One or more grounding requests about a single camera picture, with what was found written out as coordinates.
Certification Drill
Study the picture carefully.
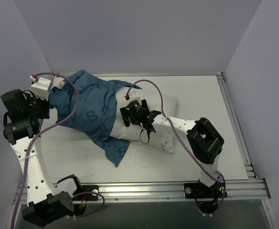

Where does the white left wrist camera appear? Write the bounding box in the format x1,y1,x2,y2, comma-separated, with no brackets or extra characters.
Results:
30,77,52,101

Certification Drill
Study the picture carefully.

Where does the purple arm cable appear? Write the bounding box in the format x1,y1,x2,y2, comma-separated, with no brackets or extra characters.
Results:
126,80,225,217
10,72,106,229

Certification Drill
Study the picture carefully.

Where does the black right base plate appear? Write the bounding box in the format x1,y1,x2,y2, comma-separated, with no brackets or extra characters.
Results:
184,181,227,199

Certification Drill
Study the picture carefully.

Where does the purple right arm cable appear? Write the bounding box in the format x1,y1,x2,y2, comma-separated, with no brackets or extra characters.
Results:
126,80,225,217

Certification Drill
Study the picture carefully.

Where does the aluminium right side rail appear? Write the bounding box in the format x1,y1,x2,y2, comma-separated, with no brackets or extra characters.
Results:
217,72,258,180

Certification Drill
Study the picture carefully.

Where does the blue cartoon print pillowcase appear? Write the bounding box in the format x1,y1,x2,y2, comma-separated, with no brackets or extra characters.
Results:
50,70,132,166

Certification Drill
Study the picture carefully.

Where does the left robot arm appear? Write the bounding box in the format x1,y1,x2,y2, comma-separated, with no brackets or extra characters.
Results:
1,89,83,228

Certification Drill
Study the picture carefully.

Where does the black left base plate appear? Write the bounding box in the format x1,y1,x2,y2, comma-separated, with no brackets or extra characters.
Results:
75,185,99,201

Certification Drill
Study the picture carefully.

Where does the aluminium rail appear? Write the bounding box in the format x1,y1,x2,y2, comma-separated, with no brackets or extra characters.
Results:
91,73,224,79
12,178,271,205
217,72,258,180

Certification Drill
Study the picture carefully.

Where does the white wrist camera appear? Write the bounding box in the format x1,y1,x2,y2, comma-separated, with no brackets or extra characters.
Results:
124,89,141,102
30,77,52,101

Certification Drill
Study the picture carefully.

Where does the aluminium front rail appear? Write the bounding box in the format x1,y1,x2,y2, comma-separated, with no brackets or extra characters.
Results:
12,178,271,205

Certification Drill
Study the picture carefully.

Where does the aluminium back rail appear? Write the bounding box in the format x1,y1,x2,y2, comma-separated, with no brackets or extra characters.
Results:
91,73,224,79

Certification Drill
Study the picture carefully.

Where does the black thin right cable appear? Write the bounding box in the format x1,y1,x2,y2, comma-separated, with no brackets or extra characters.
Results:
139,123,152,145

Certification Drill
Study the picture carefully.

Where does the white pillow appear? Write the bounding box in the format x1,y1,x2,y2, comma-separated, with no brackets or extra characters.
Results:
110,87,174,154

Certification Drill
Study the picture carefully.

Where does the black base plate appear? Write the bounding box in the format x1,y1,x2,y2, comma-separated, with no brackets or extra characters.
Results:
75,185,99,201
184,181,227,199

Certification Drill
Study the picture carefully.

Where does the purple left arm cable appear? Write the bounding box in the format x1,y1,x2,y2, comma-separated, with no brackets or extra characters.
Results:
10,72,106,229

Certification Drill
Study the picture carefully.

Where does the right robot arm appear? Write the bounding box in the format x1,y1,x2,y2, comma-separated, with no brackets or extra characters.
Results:
120,100,224,197

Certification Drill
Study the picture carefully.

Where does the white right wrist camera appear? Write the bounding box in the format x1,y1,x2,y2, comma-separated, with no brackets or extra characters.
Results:
124,89,141,102

